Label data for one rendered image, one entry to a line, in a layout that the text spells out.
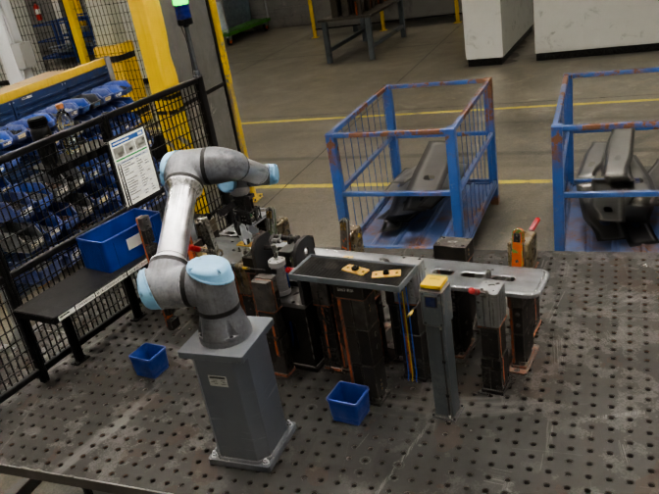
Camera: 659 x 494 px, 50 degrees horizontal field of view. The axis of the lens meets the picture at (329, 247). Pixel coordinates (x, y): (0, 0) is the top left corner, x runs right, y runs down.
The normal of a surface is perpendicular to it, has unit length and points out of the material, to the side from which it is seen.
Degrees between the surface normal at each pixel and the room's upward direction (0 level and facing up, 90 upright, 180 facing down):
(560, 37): 90
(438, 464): 0
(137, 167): 90
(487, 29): 90
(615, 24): 90
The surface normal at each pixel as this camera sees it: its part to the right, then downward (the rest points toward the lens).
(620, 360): -0.15, -0.90
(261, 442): 0.37, 0.33
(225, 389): -0.35, 0.44
